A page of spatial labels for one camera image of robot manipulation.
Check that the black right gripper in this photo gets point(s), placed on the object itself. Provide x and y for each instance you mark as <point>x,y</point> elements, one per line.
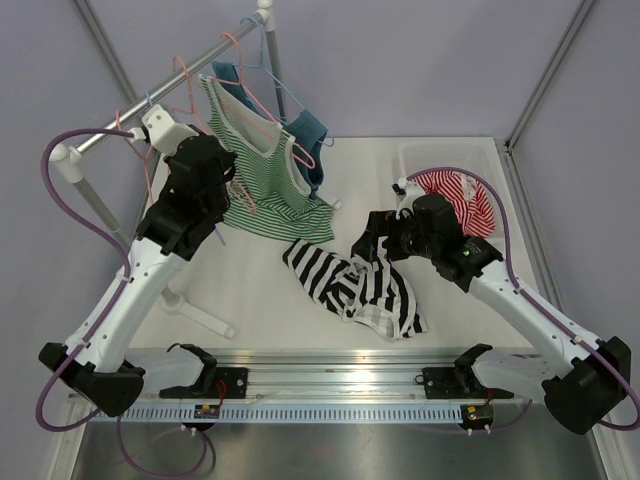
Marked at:
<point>382,224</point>

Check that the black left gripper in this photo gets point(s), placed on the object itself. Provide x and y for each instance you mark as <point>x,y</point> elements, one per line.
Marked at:
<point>226,158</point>

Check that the black white striped tank top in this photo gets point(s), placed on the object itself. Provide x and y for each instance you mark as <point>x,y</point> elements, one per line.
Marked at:
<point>369,293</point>

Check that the red white striped tank top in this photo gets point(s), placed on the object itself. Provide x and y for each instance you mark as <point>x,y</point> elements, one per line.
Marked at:
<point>469,198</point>

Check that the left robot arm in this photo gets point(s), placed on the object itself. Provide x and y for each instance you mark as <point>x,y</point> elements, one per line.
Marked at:
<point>135,280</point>

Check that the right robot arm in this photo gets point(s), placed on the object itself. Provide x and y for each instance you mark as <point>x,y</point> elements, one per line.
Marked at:
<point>578,376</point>

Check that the green white striped tank top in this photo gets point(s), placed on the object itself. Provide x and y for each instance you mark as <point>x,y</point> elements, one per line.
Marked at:
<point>273,205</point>

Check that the pink hanger under teal top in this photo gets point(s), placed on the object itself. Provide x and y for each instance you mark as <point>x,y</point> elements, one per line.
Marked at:
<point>307,160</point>

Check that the teal tank top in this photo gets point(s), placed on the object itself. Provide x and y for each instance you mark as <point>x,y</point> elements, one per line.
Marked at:
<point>306,129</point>

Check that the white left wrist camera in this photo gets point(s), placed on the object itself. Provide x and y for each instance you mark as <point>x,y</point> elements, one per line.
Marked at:
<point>161,131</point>

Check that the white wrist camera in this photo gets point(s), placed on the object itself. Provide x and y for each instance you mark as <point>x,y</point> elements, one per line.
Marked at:
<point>161,131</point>
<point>408,191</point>

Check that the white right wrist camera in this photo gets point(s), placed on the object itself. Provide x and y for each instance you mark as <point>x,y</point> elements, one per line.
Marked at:
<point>408,191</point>

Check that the blue wire hanger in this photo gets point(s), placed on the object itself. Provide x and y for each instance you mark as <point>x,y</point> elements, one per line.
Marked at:
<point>269,62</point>

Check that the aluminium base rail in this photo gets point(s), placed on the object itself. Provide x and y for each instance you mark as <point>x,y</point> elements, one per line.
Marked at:
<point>246,374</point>

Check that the perforated cable duct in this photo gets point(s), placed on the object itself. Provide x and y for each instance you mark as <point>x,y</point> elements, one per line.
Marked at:
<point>294,414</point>

